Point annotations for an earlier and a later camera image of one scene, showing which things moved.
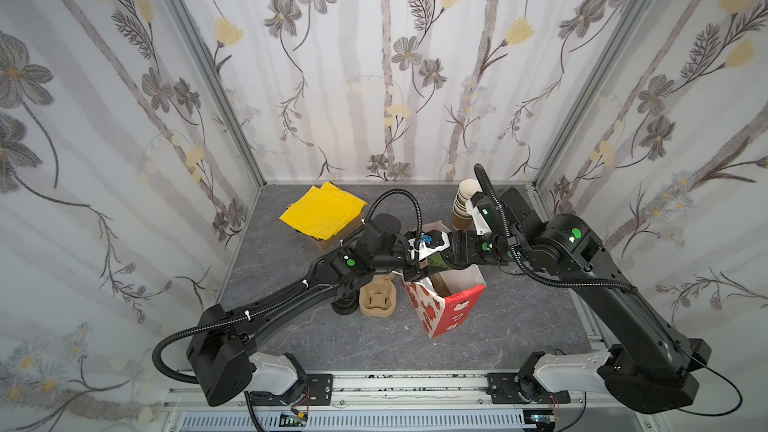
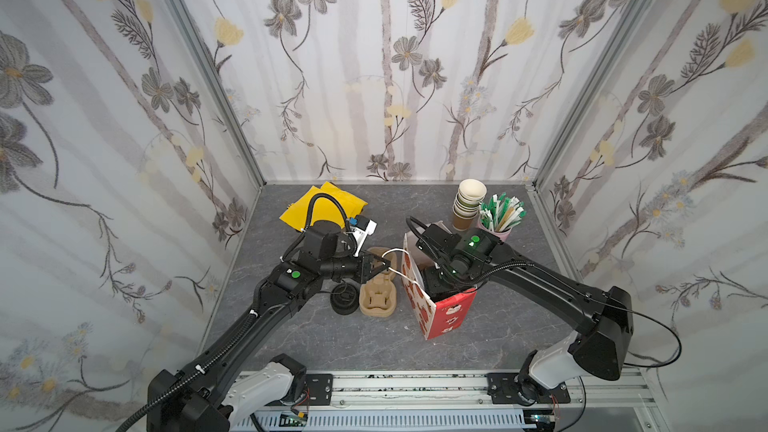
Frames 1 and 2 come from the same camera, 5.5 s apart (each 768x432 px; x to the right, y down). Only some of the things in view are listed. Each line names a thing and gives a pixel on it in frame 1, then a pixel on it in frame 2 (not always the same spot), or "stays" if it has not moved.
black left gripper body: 405,250 to 362,267
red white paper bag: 466,284 stays
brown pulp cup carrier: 378,299 stays
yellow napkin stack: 323,211 stays
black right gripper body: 459,245 to 437,279
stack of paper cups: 461,218 stays
